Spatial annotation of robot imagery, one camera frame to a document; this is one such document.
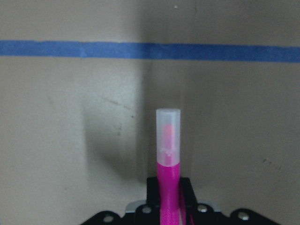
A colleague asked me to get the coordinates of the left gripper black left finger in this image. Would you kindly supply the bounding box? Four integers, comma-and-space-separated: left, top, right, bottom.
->
146, 177, 160, 209

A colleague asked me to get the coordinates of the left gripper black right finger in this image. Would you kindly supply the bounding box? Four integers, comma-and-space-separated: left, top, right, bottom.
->
180, 177, 197, 209

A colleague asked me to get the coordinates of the pink marker pen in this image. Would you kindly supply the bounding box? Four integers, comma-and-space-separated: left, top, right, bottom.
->
156, 108, 181, 225

